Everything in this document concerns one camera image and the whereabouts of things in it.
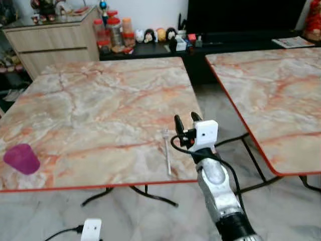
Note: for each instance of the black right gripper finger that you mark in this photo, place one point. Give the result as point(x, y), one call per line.
point(178, 123)
point(195, 117)

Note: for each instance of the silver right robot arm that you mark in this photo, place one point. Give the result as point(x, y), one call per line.
point(219, 188)

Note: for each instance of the clear plastic fork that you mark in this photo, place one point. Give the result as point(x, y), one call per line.
point(167, 150)

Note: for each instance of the black metal table legs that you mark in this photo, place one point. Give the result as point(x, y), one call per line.
point(95, 198)
point(256, 161)

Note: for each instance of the small white box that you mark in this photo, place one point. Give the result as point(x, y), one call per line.
point(181, 43)

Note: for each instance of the small red object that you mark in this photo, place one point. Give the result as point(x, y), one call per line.
point(191, 37)

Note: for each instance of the yellow round figurine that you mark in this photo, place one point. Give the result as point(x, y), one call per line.
point(160, 34)

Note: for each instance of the white round figurine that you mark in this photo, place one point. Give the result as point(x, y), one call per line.
point(139, 35)

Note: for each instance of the orange-lid jar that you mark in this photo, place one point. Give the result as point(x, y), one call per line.
point(128, 32)

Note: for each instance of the tall red-lid jar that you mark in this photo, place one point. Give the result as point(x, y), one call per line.
point(116, 31)

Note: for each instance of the small red-lid jar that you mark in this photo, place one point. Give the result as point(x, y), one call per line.
point(103, 39)

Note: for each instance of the black television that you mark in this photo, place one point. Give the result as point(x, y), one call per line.
point(246, 15)

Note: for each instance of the printed magazine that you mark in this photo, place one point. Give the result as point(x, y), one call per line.
point(292, 42)

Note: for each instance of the blue ball ornament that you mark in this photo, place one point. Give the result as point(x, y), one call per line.
point(103, 7)

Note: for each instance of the light wooden cabinet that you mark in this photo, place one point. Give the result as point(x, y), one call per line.
point(50, 42)

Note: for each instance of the red statue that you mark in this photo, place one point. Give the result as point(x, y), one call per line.
point(313, 21)

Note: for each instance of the purple plastic cup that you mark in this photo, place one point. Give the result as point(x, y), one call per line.
point(21, 158)

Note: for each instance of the brown figurine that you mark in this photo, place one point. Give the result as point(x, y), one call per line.
point(45, 9)

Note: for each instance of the glass display shelf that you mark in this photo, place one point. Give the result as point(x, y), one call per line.
point(7, 63)

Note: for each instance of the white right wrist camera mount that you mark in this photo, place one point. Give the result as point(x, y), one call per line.
point(206, 133)

